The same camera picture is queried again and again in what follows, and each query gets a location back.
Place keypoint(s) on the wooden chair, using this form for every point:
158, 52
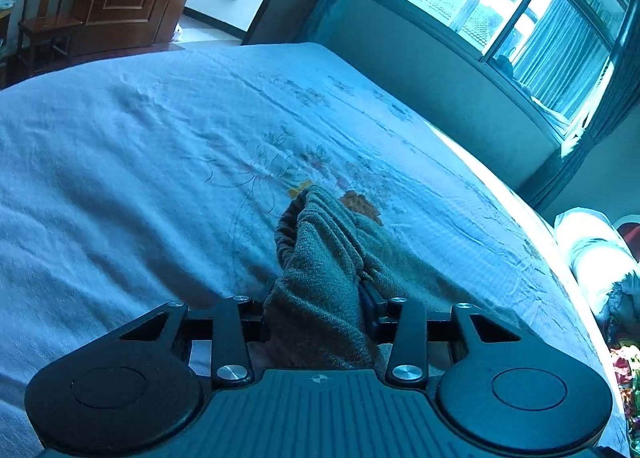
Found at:
45, 22

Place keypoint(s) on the bed with pale floral sheet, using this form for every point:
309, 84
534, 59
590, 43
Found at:
125, 162

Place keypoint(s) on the folded white quilt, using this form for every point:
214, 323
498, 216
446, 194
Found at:
595, 258

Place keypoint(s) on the grey pants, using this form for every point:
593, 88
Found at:
320, 278

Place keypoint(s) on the colourful patterned cloth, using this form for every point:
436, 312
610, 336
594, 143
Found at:
627, 383

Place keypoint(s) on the red and white headboard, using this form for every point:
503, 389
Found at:
630, 230

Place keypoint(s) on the sheer white curtain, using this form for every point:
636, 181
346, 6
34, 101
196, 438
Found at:
560, 47

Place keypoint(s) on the dark object on windowsill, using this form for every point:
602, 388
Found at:
504, 65

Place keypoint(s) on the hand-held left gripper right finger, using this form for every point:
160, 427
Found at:
409, 333

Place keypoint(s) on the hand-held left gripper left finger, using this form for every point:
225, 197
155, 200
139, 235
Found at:
231, 333

